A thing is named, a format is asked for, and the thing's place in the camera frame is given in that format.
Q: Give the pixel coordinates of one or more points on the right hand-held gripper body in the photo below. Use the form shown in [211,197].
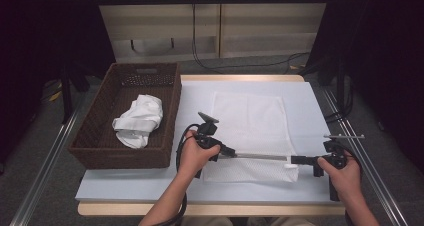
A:
[336,149]

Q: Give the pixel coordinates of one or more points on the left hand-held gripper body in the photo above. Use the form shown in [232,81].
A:
[206,136]

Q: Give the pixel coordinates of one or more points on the white mesh laundry bag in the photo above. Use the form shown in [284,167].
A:
[253,119]

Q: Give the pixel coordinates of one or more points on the white garment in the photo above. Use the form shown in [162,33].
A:
[140,119]

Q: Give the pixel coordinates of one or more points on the brown wicker basket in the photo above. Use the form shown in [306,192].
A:
[100,136]

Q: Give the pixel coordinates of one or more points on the person's left hand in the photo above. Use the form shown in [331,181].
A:
[191,159]

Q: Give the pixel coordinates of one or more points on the person's right hand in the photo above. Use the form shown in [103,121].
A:
[346,179]

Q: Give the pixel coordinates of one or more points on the white foam board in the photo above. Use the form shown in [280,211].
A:
[250,192]

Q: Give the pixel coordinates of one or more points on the person's right leg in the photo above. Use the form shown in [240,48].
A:
[293,222]

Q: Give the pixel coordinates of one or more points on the person's leg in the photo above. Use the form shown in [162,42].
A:
[206,222]
[293,222]

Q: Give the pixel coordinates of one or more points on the black metal stand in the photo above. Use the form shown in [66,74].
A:
[340,86]
[66,96]

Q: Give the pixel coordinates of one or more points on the wooden table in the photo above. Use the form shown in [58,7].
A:
[233,77]

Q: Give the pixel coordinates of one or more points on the person's left leg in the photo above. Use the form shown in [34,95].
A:
[206,222]

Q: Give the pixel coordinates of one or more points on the black curtain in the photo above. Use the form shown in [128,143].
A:
[40,36]
[383,52]

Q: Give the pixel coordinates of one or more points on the yellow floor tape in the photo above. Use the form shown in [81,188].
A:
[55,96]

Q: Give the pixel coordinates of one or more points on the metal floor rail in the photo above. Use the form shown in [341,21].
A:
[373,186]
[50,159]

